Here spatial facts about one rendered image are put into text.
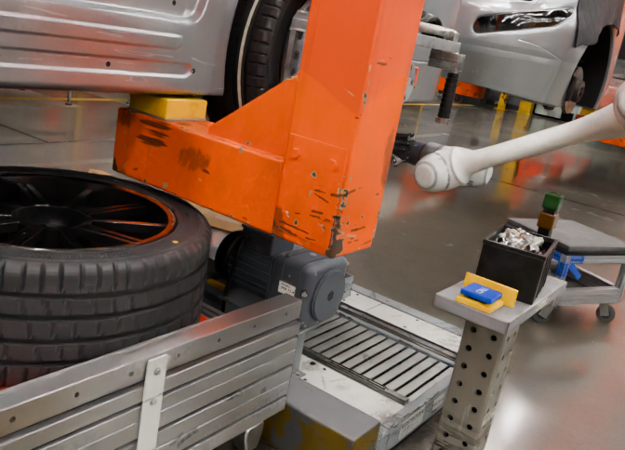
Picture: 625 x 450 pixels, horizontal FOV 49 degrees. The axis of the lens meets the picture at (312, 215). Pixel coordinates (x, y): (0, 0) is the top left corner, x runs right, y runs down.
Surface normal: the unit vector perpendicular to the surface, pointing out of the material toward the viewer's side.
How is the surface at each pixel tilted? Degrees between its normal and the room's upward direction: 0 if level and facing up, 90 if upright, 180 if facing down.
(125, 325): 90
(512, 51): 91
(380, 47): 90
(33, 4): 90
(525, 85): 103
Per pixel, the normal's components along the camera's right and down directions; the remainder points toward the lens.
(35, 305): 0.28, 0.30
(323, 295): 0.80, 0.29
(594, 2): 0.60, 0.26
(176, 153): -0.58, 0.11
